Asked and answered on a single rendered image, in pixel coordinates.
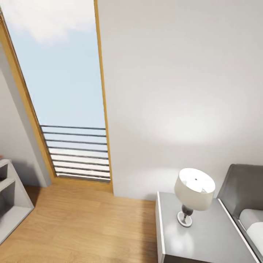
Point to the fixed window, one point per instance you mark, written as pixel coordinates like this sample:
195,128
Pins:
53,48

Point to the nightstand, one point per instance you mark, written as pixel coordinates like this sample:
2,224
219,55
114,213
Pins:
213,236

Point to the desk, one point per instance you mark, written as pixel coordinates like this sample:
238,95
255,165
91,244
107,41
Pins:
15,204

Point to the bed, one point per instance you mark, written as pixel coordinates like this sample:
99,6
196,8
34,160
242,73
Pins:
242,196

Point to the table lamp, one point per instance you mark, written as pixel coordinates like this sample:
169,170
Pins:
191,199

